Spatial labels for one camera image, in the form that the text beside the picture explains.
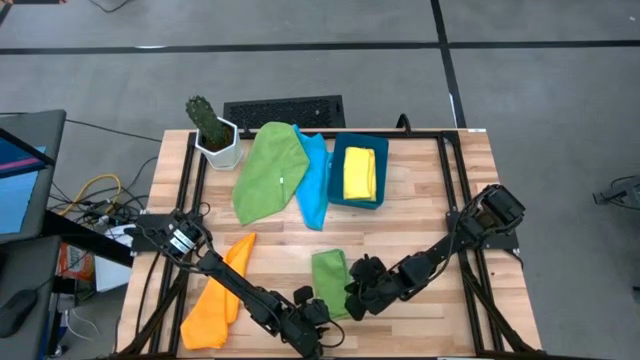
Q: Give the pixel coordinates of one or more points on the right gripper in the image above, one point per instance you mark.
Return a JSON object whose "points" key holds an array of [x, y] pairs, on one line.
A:
{"points": [[380, 290]]}

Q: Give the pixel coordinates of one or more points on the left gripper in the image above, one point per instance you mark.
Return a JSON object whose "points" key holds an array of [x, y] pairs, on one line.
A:
{"points": [[307, 322]]}

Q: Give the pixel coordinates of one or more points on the green microfiber towel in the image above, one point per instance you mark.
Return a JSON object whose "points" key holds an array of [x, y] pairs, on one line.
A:
{"points": [[330, 280]]}

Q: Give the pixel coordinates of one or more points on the yellow microfiber towel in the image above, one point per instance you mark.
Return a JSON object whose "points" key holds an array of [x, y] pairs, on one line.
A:
{"points": [[359, 175]]}

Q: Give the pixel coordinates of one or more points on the green towel with white tag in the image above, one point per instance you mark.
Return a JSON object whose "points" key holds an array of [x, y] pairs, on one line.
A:
{"points": [[270, 170]]}

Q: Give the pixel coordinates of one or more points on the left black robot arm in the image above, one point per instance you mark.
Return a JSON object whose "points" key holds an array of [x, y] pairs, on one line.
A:
{"points": [[235, 285]]}

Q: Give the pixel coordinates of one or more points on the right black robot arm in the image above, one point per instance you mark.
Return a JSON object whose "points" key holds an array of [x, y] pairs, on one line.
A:
{"points": [[435, 255]]}

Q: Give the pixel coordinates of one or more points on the orange microfiber towel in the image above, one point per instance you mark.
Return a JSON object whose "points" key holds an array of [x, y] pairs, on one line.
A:
{"points": [[210, 320]]}

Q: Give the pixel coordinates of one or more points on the light blue microfiber towel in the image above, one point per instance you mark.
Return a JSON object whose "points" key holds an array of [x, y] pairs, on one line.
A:
{"points": [[315, 200]]}

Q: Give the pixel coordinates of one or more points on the blue-green storage bin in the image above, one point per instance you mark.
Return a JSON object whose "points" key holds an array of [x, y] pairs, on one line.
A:
{"points": [[336, 175]]}

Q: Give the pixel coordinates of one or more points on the black clamp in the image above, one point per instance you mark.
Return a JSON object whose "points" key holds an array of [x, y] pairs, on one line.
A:
{"points": [[403, 122]]}

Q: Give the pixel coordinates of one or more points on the white hexagonal plant pot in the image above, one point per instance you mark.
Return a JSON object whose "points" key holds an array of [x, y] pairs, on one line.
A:
{"points": [[225, 157]]}

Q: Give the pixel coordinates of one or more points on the black keyboard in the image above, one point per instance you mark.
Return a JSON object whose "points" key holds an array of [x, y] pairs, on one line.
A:
{"points": [[285, 112]]}

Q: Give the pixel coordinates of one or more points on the white box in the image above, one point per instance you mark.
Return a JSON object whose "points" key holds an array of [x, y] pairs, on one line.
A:
{"points": [[110, 275]]}

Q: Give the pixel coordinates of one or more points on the white power strip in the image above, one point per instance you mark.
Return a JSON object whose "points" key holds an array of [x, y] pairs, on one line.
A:
{"points": [[117, 231]]}

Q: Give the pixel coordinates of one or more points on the green cactus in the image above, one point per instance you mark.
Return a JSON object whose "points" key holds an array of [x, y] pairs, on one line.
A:
{"points": [[202, 117]]}

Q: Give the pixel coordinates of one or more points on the orange package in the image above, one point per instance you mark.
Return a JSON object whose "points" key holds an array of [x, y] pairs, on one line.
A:
{"points": [[75, 262]]}

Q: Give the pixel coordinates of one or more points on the black stand foot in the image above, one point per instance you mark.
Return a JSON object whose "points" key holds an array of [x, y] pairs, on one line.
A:
{"points": [[620, 192]]}

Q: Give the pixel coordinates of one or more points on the black side desk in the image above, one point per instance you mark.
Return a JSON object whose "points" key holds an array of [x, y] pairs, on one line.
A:
{"points": [[30, 270]]}

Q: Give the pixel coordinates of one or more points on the black computer mouse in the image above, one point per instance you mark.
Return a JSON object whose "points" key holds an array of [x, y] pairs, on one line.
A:
{"points": [[15, 312]]}

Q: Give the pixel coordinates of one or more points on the black monitor with blue screen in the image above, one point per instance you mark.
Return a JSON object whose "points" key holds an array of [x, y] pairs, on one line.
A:
{"points": [[25, 200]]}

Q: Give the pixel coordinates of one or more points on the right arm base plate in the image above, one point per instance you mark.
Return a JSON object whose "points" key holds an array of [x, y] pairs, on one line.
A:
{"points": [[505, 242]]}

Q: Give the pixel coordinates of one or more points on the black metal table frame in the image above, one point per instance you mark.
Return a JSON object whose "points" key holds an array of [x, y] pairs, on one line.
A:
{"points": [[449, 137]]}

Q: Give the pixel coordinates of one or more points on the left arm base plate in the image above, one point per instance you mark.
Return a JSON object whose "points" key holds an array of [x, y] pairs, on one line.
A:
{"points": [[145, 235]]}

